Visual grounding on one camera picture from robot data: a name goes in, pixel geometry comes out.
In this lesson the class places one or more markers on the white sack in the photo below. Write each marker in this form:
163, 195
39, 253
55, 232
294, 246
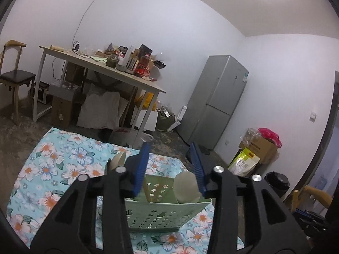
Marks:
98, 111

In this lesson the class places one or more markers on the floral blue tablecloth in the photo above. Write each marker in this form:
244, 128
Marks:
53, 164

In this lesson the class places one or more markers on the white rice paddle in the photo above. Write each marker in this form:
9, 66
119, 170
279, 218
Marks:
185, 187

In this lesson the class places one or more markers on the silver refrigerator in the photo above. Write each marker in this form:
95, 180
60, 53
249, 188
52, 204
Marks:
212, 98

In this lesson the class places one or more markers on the glass jar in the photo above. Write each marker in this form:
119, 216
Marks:
112, 61

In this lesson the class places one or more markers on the pink plastic bag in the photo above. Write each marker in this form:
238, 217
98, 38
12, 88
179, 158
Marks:
270, 135

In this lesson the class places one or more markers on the green utensil holder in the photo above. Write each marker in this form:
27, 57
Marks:
159, 214

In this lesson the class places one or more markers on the tall cardboard box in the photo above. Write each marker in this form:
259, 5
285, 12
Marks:
75, 74

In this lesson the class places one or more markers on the wooden rolling pin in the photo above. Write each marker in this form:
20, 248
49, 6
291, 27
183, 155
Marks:
57, 48

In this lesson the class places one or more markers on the yellow plastic bag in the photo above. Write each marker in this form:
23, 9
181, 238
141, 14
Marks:
147, 99

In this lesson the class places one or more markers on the large cardboard box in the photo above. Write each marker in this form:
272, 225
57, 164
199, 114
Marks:
262, 148

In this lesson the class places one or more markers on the yellow-green rice bag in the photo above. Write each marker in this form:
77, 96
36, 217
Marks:
243, 162

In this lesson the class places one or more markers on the cluttered wooden side table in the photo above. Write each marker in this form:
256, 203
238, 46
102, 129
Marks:
111, 70

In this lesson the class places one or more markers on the small cardboard box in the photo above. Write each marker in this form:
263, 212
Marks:
61, 111

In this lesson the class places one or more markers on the toaster oven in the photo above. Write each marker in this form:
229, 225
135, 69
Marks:
41, 92

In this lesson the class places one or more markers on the black charger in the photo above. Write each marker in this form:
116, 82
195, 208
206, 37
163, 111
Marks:
76, 46

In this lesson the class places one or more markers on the white box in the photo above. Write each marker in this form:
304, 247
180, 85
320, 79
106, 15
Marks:
125, 60

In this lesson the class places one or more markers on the white wall socket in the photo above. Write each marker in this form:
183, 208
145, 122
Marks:
312, 116

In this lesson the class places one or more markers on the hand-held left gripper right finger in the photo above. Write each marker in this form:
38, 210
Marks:
199, 172

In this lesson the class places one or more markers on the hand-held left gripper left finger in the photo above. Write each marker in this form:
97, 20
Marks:
140, 172

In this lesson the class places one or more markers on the light wooden chair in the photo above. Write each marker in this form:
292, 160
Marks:
317, 194

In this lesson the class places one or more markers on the olive green bag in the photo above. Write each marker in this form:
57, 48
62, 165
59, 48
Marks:
165, 119

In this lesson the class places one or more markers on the white plastic ladle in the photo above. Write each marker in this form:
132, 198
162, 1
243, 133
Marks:
117, 162

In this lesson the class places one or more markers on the wooden chair with black seat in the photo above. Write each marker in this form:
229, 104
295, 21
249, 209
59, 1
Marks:
16, 76

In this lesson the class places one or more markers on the grey storage box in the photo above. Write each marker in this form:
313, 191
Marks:
63, 90

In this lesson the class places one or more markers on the red bottle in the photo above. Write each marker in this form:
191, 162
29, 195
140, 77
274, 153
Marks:
141, 66

